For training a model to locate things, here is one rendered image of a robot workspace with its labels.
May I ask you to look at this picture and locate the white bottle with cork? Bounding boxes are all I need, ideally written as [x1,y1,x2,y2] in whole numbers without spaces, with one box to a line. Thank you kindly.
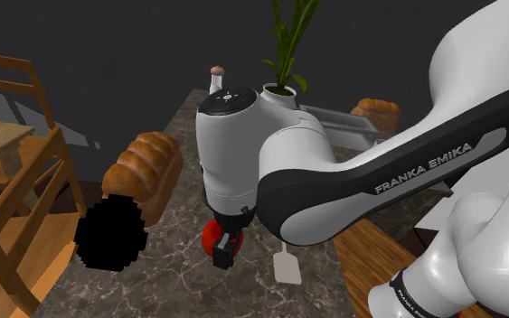
[208,65,227,96]

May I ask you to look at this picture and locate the red round fruit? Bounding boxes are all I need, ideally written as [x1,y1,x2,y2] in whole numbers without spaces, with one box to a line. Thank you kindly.
[201,218,244,258]

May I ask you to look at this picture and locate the large brown bread loaf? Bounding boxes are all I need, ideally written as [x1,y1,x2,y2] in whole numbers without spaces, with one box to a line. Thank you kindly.
[101,131,184,229]

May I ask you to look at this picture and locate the black round object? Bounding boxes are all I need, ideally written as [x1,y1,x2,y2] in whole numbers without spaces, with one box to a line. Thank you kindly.
[73,192,149,272]

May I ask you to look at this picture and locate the small brown bread loaf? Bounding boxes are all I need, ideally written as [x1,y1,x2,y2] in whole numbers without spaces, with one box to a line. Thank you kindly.
[350,98,402,134]

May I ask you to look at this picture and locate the white pot with green plant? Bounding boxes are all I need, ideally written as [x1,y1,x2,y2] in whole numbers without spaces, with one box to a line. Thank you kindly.
[259,0,325,110]

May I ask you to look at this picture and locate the white spatula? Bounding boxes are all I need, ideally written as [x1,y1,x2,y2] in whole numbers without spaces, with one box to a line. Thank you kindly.
[272,241,303,285]

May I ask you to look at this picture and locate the grey metal tray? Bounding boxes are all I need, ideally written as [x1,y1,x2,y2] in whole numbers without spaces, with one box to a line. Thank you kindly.
[299,103,382,151]

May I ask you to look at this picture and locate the wooden chair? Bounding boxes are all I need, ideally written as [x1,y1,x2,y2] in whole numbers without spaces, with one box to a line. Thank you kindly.
[0,50,89,317]

